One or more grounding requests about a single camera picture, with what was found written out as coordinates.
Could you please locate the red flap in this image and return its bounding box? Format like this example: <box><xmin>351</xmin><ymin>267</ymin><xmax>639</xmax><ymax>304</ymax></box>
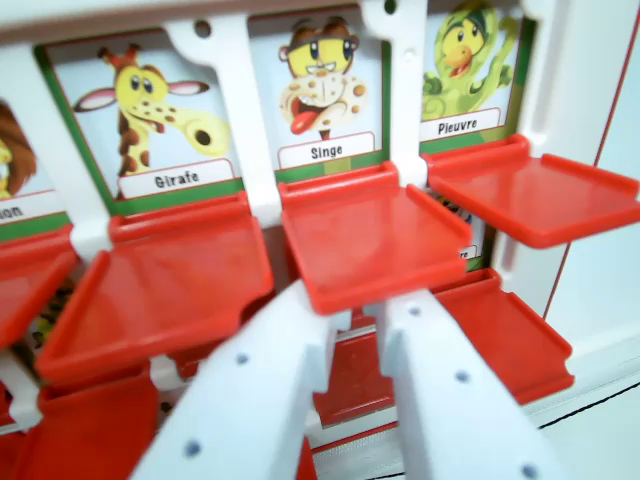
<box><xmin>35</xmin><ymin>191</ymin><xmax>277</xmax><ymax>387</ymax></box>
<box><xmin>0</xmin><ymin>224</ymin><xmax>79</xmax><ymax>350</ymax></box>
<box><xmin>312</xmin><ymin>308</ymin><xmax>399</xmax><ymax>427</ymax></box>
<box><xmin>430</xmin><ymin>268</ymin><xmax>576</xmax><ymax>407</ymax></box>
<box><xmin>276</xmin><ymin>159</ymin><xmax>474</xmax><ymax>317</ymax></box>
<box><xmin>421</xmin><ymin>133</ymin><xmax>640</xmax><ymax>250</ymax></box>

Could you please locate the red flap beside board rim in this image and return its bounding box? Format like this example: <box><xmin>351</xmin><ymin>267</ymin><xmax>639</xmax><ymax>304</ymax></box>
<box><xmin>430</xmin><ymin>268</ymin><xmax>576</xmax><ymax>407</ymax></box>

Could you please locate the red flap under Girafe card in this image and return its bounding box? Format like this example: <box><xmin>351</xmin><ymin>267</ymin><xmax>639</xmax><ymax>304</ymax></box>
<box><xmin>35</xmin><ymin>191</ymin><xmax>277</xmax><ymax>387</ymax></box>

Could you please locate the red flap under Singe card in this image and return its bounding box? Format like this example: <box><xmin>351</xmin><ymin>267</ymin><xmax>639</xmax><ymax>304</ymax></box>
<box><xmin>276</xmin><ymin>159</ymin><xmax>474</xmax><ymax>317</ymax></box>

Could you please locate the red flap under Pieuvre card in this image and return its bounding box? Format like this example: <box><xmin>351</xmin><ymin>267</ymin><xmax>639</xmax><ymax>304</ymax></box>
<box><xmin>421</xmin><ymin>133</ymin><xmax>640</xmax><ymax>250</ymax></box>

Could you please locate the red flap under lion card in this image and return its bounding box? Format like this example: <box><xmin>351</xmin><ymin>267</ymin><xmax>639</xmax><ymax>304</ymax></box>
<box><xmin>0</xmin><ymin>224</ymin><xmax>79</xmax><ymax>350</ymax></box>

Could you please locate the white raised base plank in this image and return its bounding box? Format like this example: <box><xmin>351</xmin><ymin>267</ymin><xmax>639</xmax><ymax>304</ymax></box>
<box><xmin>519</xmin><ymin>329</ymin><xmax>640</xmax><ymax>431</ymax></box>

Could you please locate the red and white game board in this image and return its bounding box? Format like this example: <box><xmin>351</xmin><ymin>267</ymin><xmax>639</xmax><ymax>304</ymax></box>
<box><xmin>0</xmin><ymin>0</ymin><xmax>640</xmax><ymax>480</ymax></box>

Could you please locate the Girafe picture card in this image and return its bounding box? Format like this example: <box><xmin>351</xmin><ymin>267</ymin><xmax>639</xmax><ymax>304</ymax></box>
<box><xmin>33</xmin><ymin>30</ymin><xmax>247</xmax><ymax>203</ymax></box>

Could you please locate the Singe picture card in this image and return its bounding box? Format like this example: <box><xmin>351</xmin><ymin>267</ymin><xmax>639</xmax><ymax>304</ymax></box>
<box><xmin>246</xmin><ymin>10</ymin><xmax>394</xmax><ymax>184</ymax></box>

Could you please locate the lion picture card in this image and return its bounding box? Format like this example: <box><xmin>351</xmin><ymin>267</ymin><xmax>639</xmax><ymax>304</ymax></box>
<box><xmin>0</xmin><ymin>94</ymin><xmax>72</xmax><ymax>244</ymax></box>

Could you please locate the Pieuvre picture card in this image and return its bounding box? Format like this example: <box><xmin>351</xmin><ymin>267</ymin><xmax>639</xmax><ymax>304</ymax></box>
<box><xmin>418</xmin><ymin>0</ymin><xmax>537</xmax><ymax>155</ymax></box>

